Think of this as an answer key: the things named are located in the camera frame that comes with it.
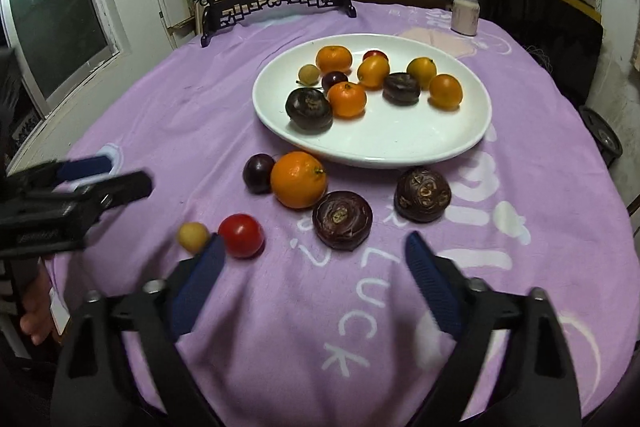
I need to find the large mandarin orange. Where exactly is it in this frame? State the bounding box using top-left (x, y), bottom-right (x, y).
top-left (270, 151), bottom-right (328, 210)

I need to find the pale drink can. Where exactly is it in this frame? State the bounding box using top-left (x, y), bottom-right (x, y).
top-left (450, 0), bottom-right (481, 38)

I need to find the white oval plate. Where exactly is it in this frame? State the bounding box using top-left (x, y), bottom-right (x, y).
top-left (251, 33), bottom-right (493, 168)

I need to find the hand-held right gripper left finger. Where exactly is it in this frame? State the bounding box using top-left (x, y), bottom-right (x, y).
top-left (50, 232), bottom-right (227, 427)

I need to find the black round speaker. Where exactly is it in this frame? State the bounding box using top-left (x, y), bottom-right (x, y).
top-left (579, 105), bottom-right (623, 168)

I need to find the dark cherry with stem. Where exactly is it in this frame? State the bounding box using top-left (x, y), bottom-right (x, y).
top-left (242, 153), bottom-right (276, 194)

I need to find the purple printed tablecloth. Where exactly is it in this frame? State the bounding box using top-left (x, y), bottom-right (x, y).
top-left (50, 2), bottom-right (636, 427)

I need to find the dark brown water chestnut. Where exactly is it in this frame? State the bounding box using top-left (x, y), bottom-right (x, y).
top-left (312, 190), bottom-right (374, 251)
top-left (285, 87), bottom-right (334, 135)
top-left (382, 72), bottom-right (421, 106)
top-left (394, 166), bottom-right (452, 224)

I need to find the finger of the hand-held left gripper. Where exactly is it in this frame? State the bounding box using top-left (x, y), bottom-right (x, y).
top-left (55, 171), bottom-right (153, 214)
top-left (5, 156), bottom-right (115, 188)

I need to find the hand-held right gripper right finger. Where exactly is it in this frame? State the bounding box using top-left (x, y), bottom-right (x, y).
top-left (405, 231), bottom-right (583, 427)

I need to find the small orange kumquat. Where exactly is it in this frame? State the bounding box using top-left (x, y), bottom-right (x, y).
top-left (315, 45), bottom-right (353, 75)
top-left (428, 74), bottom-right (464, 110)
top-left (327, 81), bottom-right (368, 119)
top-left (356, 56), bottom-right (391, 89)

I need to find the person's left hand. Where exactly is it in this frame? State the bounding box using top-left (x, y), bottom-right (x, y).
top-left (20, 274), bottom-right (57, 347)

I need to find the yellowish orange kumquat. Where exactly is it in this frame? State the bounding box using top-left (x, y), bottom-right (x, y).
top-left (406, 57), bottom-right (437, 90)

